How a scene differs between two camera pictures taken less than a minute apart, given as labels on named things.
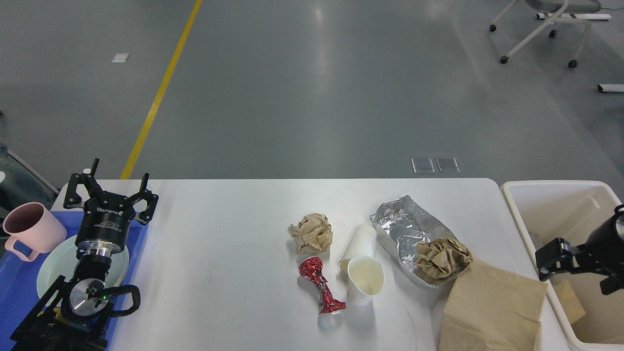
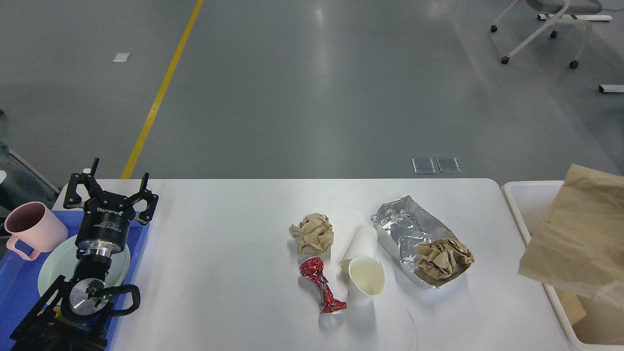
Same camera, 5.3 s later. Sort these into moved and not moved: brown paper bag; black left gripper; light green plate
Moved: brown paper bag
Not moved: light green plate; black left gripper
